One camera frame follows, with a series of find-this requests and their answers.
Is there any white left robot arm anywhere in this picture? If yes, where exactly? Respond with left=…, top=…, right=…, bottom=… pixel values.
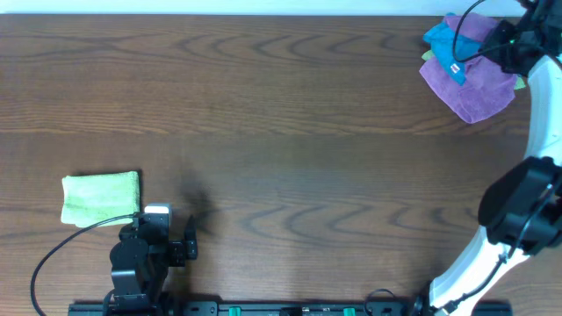
left=102, top=212, right=198, bottom=315

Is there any blue cloth with tag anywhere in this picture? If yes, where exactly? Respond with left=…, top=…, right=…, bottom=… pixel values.
left=423, top=15, right=481, bottom=85

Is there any folded light green cloth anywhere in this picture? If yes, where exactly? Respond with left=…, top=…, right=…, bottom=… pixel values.
left=61, top=171, right=141, bottom=228

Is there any green cloth under pile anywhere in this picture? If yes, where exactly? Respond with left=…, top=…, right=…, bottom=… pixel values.
left=421, top=50, right=526, bottom=90

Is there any purple cloth in pile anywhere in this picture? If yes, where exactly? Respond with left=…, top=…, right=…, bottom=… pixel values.
left=420, top=13, right=518, bottom=124

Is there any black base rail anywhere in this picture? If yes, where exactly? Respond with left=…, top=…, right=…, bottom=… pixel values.
left=68, top=300, right=514, bottom=316

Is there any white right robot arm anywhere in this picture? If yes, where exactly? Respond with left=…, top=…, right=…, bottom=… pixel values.
left=410, top=1, right=561, bottom=315

